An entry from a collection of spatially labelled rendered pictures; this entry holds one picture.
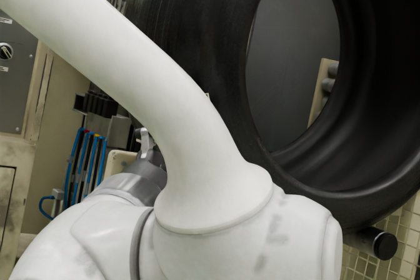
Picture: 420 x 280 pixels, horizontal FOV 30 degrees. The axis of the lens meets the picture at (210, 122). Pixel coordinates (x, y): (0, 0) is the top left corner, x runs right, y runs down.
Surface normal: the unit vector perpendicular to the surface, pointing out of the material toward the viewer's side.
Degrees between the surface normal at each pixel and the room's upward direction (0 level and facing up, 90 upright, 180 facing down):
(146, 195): 37
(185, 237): 113
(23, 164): 90
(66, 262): 44
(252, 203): 49
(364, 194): 100
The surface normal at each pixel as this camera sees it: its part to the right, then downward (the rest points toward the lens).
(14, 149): 0.48, 0.14
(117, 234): -0.16, -0.67
